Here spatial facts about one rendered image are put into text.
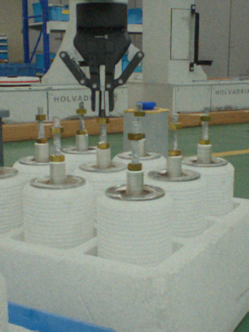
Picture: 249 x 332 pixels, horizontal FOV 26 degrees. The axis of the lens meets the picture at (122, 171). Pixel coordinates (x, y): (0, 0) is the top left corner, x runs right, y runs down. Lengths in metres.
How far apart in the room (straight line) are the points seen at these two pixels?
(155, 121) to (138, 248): 0.47
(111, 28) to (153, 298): 0.39
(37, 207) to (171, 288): 0.20
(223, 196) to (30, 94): 2.17
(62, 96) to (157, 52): 0.82
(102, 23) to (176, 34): 2.71
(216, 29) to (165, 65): 4.63
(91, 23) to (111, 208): 0.28
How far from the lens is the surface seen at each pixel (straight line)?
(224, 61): 7.92
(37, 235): 0.72
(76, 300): 0.68
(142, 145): 0.93
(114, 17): 0.79
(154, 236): 0.65
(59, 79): 3.19
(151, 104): 1.10
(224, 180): 0.86
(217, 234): 0.76
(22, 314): 0.70
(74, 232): 0.72
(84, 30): 0.81
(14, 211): 0.79
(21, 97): 2.93
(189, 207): 0.75
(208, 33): 8.21
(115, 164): 0.85
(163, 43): 3.50
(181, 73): 3.52
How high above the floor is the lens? 0.42
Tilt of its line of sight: 12 degrees down
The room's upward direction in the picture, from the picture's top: straight up
